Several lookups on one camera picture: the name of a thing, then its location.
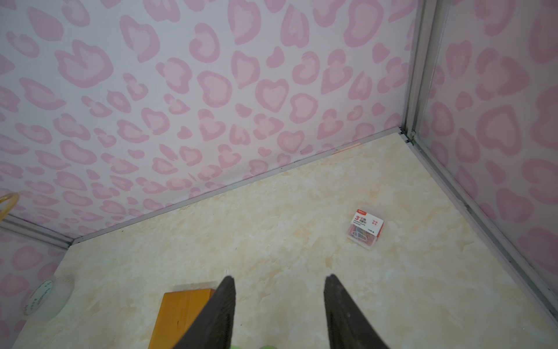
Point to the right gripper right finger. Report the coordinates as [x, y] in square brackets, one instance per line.
[348, 328]

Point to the small pink card box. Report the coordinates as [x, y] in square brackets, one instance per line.
[365, 228]

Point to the clear tape roll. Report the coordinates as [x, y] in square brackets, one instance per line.
[48, 299]

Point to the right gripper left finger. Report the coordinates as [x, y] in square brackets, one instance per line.
[213, 327]

